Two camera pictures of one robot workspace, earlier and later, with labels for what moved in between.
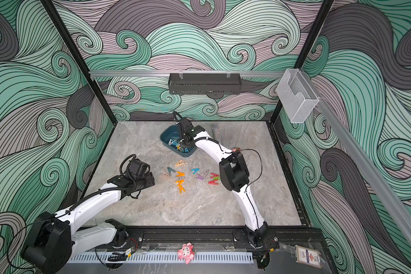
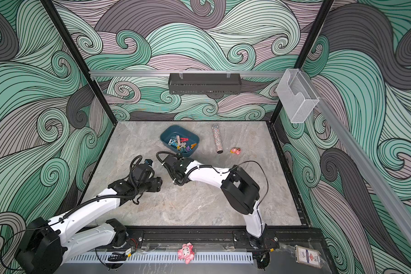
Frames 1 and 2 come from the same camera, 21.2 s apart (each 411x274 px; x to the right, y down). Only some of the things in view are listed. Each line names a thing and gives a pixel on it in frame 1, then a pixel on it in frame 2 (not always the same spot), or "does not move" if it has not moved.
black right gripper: (182, 138) to (176, 180)
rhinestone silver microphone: (216, 132) does not move
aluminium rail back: (104, 73) does not move
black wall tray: (205, 83) does not move
